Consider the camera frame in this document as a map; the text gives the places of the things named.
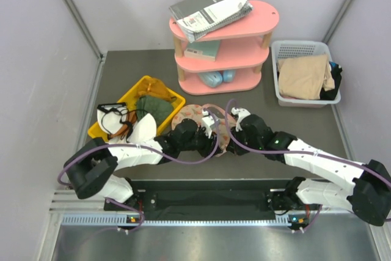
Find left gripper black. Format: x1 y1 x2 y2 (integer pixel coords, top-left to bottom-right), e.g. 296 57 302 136
179 126 222 160

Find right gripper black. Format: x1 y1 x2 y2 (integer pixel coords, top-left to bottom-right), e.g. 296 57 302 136
227 125 263 156

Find floral mesh laundry bag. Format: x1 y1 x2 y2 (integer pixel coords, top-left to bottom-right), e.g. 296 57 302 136
171 104 230 156

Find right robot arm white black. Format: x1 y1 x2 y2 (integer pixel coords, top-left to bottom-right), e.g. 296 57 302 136
229 108 390 226

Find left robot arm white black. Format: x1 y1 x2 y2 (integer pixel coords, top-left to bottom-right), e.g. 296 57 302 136
63 114 219 210

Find green garment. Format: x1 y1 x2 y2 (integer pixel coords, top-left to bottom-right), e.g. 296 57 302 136
136 95 174 125

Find orange mesh garment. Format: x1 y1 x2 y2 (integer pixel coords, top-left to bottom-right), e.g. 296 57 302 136
136 77 177 103

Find light blue slippers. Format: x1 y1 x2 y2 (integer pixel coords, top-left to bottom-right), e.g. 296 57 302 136
197 70 236 88

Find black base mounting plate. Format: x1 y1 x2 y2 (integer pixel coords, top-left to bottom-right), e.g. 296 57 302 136
103 180 309 221

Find beige folded garment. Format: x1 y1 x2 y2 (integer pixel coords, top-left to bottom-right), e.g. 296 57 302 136
277 54 329 100

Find pink three-tier shelf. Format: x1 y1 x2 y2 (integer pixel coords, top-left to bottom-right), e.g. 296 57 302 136
169 0 279 95

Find grey plastic basket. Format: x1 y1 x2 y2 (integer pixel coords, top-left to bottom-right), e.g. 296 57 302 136
270 40 341 108

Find teal book on shelf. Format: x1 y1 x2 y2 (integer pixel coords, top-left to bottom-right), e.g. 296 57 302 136
184 40 221 62

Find yellow plastic tray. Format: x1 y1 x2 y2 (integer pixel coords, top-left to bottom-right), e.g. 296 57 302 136
87 75 186 142

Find black garment in basket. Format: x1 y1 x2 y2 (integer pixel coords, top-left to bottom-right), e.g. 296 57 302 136
320 62 343 100

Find grey spiral notebook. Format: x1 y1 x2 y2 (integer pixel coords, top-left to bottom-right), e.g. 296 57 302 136
169 0 253 42

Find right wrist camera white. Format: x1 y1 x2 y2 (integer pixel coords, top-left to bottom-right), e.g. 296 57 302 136
231 107 251 132

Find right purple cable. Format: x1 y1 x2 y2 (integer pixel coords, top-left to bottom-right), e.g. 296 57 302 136
224 98 391 233

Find purple cable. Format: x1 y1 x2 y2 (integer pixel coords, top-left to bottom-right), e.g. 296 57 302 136
57 105 221 234
224 98 391 233

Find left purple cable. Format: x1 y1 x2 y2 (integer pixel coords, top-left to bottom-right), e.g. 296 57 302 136
57 105 221 234

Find white bra black straps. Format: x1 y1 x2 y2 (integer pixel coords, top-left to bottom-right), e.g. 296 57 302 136
97 103 158 144

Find grey cable duct rail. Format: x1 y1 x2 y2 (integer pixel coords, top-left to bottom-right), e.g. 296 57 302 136
61 214 309 227

